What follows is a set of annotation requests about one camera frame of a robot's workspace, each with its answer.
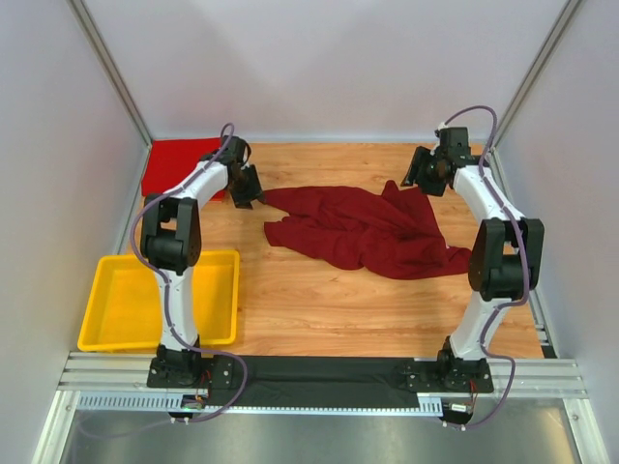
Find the white slotted cable duct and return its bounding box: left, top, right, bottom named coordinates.
left=75, top=393, right=445, bottom=416

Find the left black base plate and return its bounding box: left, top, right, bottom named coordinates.
left=146, top=353, right=242, bottom=390

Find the right aluminium frame post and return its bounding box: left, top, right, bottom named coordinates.
left=493, top=0, right=584, bottom=146

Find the dark red t-shirt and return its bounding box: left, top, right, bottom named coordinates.
left=263, top=181, right=471, bottom=280

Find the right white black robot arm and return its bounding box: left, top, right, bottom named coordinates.
left=401, top=125, right=545, bottom=362

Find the bright red folded t-shirt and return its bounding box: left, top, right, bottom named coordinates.
left=141, top=137, right=220, bottom=197

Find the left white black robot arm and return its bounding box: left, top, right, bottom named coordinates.
left=132, top=134, right=265, bottom=370

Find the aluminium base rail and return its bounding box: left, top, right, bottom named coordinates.
left=58, top=352, right=587, bottom=399

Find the aluminium frame post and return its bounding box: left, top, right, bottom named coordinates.
left=493, top=0, right=584, bottom=146
left=67, top=0, right=153, bottom=146

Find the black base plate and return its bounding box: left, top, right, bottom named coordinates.
left=393, top=360, right=494, bottom=393
left=146, top=353, right=242, bottom=390

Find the yellow plastic bin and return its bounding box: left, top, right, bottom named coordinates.
left=77, top=249, right=240, bottom=354

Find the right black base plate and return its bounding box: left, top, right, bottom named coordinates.
left=393, top=360, right=494, bottom=393

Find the left aluminium frame post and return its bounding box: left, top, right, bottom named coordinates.
left=67, top=0, right=153, bottom=146

